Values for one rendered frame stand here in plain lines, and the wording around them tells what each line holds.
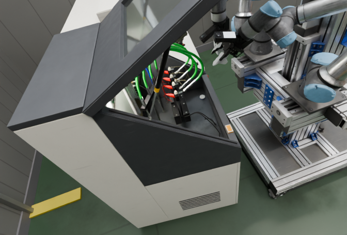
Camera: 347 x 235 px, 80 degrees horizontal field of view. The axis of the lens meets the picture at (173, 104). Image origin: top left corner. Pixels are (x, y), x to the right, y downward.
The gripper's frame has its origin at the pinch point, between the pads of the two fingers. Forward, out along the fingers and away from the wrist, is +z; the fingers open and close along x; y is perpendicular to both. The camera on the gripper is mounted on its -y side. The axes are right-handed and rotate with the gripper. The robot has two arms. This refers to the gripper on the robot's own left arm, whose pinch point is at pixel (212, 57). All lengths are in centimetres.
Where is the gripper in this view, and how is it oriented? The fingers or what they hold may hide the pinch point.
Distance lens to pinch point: 110.1
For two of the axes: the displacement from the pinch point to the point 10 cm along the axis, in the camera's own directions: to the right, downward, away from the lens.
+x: 0.0, -8.6, 5.0
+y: 8.5, 2.6, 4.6
